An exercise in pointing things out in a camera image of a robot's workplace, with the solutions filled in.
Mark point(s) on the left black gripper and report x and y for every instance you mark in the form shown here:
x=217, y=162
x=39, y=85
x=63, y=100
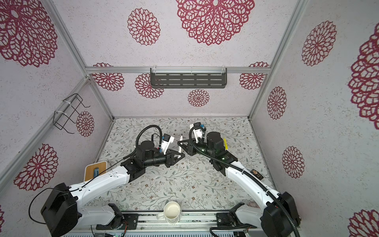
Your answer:
x=170, y=159

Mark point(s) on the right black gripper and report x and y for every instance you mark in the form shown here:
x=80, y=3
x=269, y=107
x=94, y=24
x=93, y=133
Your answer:
x=190, y=150

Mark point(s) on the yellow highlighter pen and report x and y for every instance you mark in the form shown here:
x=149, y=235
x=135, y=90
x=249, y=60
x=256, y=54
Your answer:
x=225, y=144

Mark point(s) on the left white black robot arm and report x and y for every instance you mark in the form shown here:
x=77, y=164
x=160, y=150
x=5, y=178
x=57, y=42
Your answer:
x=65, y=208

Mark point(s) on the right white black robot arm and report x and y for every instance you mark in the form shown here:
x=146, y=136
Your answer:
x=276, y=213

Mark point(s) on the white ceramic mug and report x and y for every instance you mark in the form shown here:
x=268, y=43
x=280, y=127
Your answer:
x=171, y=213

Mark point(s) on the small dark brown object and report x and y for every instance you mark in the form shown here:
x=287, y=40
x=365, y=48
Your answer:
x=257, y=174

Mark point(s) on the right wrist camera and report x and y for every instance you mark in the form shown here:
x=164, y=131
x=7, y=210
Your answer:
x=198, y=133

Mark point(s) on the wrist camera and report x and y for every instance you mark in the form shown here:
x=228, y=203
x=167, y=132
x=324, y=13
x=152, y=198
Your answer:
x=166, y=141
x=198, y=133

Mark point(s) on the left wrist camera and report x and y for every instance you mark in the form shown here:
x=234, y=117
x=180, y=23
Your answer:
x=166, y=141

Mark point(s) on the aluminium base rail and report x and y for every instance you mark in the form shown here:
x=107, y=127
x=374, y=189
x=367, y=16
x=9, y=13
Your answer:
x=190, y=224

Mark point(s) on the dark grey wall shelf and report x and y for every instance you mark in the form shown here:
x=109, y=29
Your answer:
x=188, y=79

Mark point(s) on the black wire wall rack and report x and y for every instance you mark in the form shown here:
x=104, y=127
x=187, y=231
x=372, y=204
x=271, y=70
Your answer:
x=63, y=116

